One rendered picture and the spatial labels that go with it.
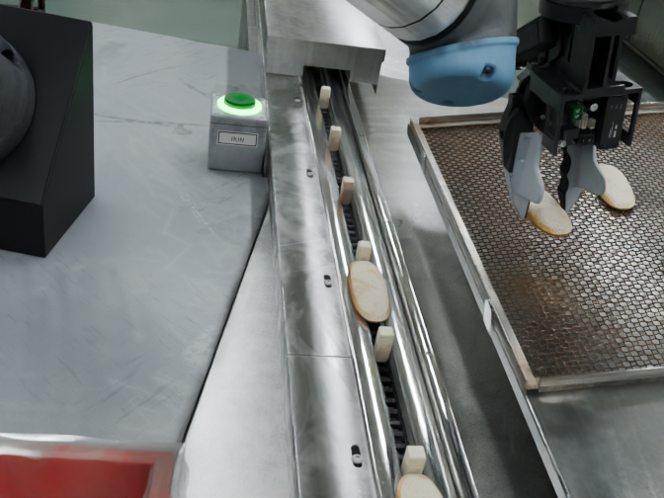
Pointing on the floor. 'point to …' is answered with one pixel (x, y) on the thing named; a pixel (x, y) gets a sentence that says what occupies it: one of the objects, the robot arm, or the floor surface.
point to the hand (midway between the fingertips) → (541, 199)
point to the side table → (134, 254)
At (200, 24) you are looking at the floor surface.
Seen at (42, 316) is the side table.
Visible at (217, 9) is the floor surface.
